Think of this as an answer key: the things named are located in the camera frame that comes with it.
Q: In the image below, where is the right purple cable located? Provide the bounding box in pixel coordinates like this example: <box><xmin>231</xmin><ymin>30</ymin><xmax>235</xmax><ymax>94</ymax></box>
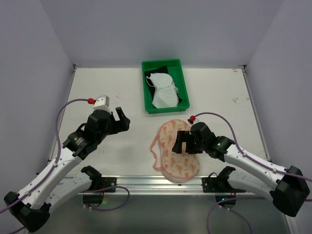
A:
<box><xmin>189</xmin><ymin>112</ymin><xmax>312</xmax><ymax>234</ymax></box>

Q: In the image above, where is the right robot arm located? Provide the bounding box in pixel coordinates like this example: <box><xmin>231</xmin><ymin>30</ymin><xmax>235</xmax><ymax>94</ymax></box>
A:
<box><xmin>172</xmin><ymin>122</ymin><xmax>310</xmax><ymax>217</ymax></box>

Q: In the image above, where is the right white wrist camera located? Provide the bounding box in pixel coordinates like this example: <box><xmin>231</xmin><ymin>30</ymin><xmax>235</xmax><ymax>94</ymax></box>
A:
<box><xmin>187</xmin><ymin>116</ymin><xmax>200</xmax><ymax>126</ymax></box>

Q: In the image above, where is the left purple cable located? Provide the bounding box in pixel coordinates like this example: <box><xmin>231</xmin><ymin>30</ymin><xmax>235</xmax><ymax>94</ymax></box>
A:
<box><xmin>0</xmin><ymin>97</ymin><xmax>130</xmax><ymax>234</ymax></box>

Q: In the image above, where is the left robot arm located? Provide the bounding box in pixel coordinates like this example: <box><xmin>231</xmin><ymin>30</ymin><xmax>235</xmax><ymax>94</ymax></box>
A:
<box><xmin>4</xmin><ymin>107</ymin><xmax>130</xmax><ymax>233</ymax></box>

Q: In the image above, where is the black bra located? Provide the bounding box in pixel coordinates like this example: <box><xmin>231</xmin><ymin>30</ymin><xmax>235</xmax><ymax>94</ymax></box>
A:
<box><xmin>144</xmin><ymin>66</ymin><xmax>182</xmax><ymax>103</ymax></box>

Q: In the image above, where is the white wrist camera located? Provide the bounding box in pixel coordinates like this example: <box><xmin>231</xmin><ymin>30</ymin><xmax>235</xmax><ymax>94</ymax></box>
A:
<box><xmin>187</xmin><ymin>116</ymin><xmax>200</xmax><ymax>126</ymax></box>
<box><xmin>87</xmin><ymin>95</ymin><xmax>111</xmax><ymax>113</ymax></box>

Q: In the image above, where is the aluminium mounting rail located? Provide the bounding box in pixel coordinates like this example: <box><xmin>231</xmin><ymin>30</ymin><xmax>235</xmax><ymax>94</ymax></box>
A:
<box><xmin>65</xmin><ymin>175</ymin><xmax>266</xmax><ymax>195</ymax></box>

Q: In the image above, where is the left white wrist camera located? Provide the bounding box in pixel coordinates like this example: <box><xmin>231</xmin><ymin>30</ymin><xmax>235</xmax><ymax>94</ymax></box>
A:
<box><xmin>87</xmin><ymin>95</ymin><xmax>111</xmax><ymax>113</ymax></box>

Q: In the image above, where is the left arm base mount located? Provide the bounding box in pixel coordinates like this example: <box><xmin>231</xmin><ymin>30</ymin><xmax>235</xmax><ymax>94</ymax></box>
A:
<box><xmin>82</xmin><ymin>177</ymin><xmax>117</xmax><ymax>207</ymax></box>

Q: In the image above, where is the white bra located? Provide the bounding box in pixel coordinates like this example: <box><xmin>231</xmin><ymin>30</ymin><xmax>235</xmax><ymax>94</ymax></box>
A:
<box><xmin>145</xmin><ymin>73</ymin><xmax>178</xmax><ymax>109</ymax></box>

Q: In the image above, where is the floral mesh laundry bag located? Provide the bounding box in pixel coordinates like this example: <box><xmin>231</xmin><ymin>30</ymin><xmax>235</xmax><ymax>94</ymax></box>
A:
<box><xmin>150</xmin><ymin>119</ymin><xmax>200</xmax><ymax>184</ymax></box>

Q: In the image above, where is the purple cable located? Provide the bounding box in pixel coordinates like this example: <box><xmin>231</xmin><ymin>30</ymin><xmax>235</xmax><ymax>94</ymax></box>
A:
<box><xmin>0</xmin><ymin>97</ymin><xmax>130</xmax><ymax>234</ymax></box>
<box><xmin>189</xmin><ymin>112</ymin><xmax>312</xmax><ymax>234</ymax></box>

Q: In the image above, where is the green plastic tray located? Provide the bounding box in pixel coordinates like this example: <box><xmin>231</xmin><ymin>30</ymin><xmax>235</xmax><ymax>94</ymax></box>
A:
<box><xmin>141</xmin><ymin>58</ymin><xmax>190</xmax><ymax>114</ymax></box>

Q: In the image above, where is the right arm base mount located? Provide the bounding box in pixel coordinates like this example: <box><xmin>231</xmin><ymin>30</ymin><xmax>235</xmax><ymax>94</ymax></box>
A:
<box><xmin>201</xmin><ymin>168</ymin><xmax>246</xmax><ymax>208</ymax></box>

